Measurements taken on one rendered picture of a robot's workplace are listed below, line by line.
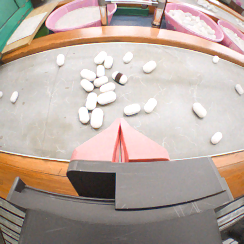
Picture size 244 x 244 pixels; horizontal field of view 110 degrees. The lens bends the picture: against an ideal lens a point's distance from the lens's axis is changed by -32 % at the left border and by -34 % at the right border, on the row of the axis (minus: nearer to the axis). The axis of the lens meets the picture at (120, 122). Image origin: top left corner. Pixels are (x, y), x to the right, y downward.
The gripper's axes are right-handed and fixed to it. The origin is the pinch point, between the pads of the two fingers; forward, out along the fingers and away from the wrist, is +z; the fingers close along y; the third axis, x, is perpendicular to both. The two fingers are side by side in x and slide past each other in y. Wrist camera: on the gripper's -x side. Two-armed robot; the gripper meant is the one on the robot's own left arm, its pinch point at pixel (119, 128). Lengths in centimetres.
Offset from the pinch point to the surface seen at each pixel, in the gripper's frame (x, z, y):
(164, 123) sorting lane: 6.6, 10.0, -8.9
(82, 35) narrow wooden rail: -10.7, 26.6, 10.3
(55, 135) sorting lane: 8.4, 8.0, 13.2
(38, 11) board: -29, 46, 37
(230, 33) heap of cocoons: -24, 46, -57
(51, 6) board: -30, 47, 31
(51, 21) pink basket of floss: -20, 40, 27
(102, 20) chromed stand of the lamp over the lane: -15.0, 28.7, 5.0
